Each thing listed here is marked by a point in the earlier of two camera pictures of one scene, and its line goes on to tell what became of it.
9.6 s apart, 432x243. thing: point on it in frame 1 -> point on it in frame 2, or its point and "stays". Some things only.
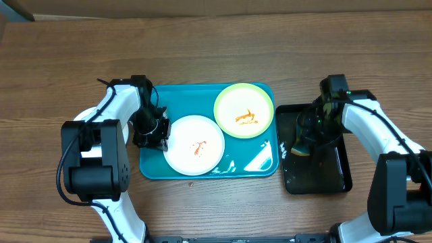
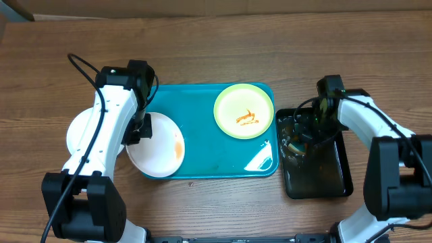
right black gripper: x=308 y=133 stays
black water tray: x=325 y=170 stays
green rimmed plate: x=243 y=111 stays
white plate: x=196 y=146 -> x=161 y=154
